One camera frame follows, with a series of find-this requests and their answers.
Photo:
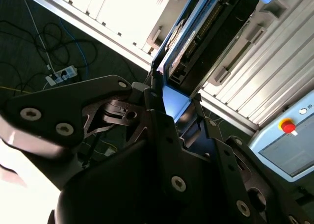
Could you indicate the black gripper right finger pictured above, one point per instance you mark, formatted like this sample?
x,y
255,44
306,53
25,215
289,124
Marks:
x,y
230,165

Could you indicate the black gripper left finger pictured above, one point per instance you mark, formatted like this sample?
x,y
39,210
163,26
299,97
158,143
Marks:
x,y
49,106

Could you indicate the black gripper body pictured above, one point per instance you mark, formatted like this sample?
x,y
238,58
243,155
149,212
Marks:
x,y
122,184

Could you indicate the hard disk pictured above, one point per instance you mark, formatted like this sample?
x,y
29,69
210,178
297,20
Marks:
x,y
220,37

